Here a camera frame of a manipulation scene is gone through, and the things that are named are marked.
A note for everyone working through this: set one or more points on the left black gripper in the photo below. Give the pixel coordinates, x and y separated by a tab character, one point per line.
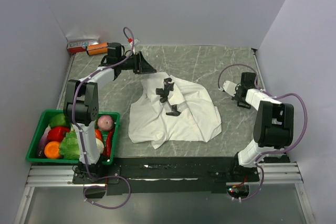
141	66

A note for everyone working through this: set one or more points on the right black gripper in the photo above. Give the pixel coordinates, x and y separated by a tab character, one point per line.
235	97

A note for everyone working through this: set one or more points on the white printed t-shirt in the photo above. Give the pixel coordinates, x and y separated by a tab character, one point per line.
173	109

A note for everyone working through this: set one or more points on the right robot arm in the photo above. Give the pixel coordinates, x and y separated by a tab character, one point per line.
273	128

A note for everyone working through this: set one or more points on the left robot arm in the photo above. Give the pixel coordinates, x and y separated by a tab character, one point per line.
81	104

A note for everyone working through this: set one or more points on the orange cylinder tube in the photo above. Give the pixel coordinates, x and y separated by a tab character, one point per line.
96	49

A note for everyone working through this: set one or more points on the purple onion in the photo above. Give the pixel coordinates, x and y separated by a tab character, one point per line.
105	123

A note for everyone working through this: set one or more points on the red white box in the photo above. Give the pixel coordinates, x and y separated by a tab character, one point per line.
80	44

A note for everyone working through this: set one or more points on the red chili pepper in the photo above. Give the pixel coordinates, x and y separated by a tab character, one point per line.
108	145

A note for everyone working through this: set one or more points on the green bell pepper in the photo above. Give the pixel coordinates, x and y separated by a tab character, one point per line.
59	120

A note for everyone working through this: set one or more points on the green plastic basket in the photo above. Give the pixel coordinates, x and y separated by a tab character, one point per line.
44	120

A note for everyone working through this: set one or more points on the green lettuce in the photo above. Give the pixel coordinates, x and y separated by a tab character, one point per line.
69	147

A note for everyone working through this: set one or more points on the orange carrot slice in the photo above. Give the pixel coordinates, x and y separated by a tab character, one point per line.
51	150

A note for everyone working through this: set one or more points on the purple eggplant slice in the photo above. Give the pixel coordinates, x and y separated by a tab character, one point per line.
42	143

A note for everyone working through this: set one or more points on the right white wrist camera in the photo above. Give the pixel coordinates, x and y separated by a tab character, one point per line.
229	88

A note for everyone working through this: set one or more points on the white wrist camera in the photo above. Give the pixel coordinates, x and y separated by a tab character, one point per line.
133	43
229	88

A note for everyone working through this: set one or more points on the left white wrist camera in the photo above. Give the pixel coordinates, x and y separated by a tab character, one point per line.
133	43

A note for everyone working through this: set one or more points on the aluminium rail frame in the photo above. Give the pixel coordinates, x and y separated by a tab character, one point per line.
61	176

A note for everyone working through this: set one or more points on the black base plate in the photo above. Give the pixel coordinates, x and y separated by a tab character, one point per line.
164	175

